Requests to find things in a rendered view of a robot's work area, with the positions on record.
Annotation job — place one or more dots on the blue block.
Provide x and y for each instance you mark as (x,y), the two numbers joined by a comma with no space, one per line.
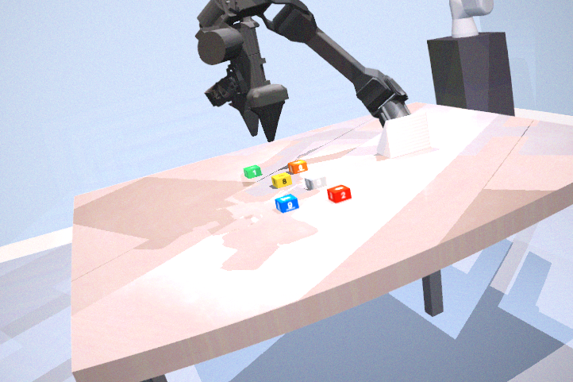
(286,203)

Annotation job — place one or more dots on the orange block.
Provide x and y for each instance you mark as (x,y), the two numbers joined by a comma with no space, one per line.
(297,166)

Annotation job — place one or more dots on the green block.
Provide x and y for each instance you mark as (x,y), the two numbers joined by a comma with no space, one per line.
(252,171)

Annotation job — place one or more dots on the red block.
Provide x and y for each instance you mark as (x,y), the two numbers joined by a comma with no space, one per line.
(339,193)

